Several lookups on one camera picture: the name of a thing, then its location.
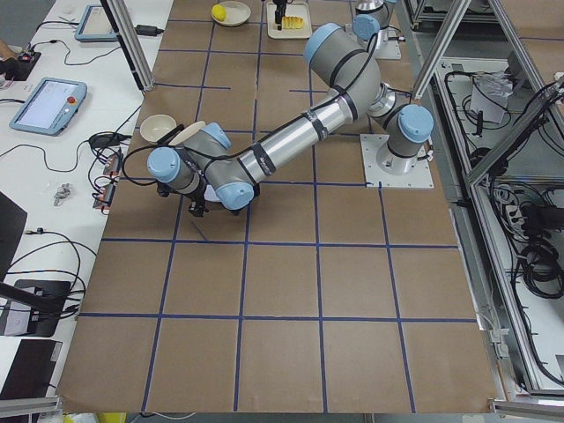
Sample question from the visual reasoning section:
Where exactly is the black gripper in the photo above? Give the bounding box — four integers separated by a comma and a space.
272, 0, 286, 30
188, 174, 209, 218

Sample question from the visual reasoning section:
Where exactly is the orange striped bread loaf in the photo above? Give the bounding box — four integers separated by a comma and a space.
283, 16, 304, 30

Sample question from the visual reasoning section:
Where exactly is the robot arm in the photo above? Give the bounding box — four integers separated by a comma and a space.
268, 1, 396, 41
146, 23, 434, 217

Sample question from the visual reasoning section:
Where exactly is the cream round plate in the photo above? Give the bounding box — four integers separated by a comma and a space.
211, 1, 251, 27

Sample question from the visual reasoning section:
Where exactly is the cream plate in rack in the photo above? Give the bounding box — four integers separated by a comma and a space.
169, 121, 206, 146

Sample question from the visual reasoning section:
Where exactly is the white rectangular tray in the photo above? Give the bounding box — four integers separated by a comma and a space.
266, 1, 312, 39

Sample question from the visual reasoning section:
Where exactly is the yellow lemon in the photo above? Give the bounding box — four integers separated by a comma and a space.
211, 4, 226, 22

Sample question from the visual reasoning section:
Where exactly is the cream bowl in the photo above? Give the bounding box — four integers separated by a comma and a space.
139, 115, 177, 144

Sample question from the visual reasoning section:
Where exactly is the black power adapter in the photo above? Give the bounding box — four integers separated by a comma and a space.
135, 25, 164, 36

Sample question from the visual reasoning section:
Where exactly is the near blue teach pendant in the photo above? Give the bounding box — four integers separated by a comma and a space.
9, 78, 87, 136

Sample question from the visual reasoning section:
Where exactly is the blue teach pendant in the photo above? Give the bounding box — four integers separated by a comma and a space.
74, 4, 117, 42
9, 78, 87, 136

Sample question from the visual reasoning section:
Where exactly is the far blue teach pendant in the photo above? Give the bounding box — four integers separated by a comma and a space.
74, 4, 117, 42

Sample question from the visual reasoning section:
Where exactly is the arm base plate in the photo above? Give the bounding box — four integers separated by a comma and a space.
360, 134, 434, 189
345, 22, 403, 61

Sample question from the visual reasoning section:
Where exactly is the aluminium frame post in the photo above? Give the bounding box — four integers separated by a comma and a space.
100, 0, 155, 93

